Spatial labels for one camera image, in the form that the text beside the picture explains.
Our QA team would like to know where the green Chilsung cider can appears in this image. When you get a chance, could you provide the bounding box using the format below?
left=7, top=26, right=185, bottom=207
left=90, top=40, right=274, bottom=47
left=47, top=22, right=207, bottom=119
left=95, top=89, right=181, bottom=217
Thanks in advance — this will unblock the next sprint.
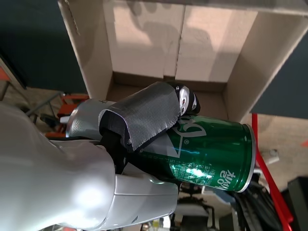
left=66, top=100, right=257, bottom=193

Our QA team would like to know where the orange metal cart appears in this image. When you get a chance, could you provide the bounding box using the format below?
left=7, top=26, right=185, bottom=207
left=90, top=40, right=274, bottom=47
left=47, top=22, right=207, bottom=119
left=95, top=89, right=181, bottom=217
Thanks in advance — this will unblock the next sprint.
left=250, top=113, right=295, bottom=231

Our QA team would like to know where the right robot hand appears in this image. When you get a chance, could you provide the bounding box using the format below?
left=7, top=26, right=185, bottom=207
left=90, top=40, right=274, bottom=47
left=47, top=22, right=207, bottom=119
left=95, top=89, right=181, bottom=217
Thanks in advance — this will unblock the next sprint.
left=0, top=81, right=200, bottom=231

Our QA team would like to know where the open cardboard box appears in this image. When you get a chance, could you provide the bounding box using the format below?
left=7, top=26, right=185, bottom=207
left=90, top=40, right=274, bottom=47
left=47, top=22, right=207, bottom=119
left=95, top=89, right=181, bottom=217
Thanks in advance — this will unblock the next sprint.
left=57, top=0, right=308, bottom=126

